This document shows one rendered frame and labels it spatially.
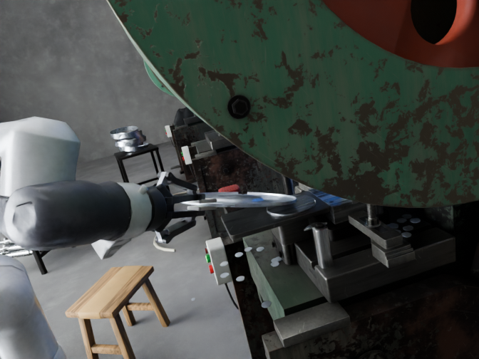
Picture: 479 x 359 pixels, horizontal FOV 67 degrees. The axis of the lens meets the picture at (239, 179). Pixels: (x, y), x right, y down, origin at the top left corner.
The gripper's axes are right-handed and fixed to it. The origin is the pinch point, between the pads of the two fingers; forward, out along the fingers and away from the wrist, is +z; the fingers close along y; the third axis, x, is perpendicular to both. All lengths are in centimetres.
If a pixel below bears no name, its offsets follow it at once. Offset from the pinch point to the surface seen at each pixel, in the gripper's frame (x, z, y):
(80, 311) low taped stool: 82, 40, -51
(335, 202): -22.5, 23.9, 0.9
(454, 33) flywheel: -44, -10, 26
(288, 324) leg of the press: -18.7, 3.6, -22.5
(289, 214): -13.2, 17.2, -2.1
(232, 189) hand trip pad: 15.1, 41.5, 2.1
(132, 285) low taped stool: 71, 57, -43
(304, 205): -15.7, 21.6, -0.2
